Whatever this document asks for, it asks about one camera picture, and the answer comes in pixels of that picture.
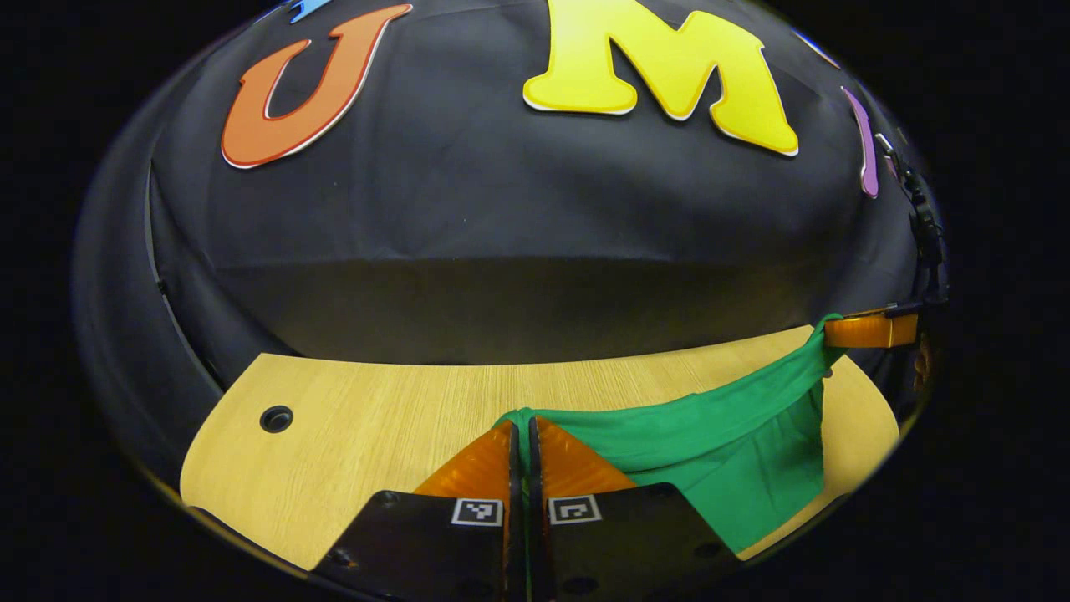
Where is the green T-shirt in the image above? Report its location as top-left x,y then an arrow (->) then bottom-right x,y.
493,314 -> 847,554

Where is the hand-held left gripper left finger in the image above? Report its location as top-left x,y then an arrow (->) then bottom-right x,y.
311,420 -> 526,602

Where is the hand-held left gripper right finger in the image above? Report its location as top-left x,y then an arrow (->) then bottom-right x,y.
528,416 -> 745,602

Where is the black backdrop cloth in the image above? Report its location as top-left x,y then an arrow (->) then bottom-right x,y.
75,0 -> 950,469

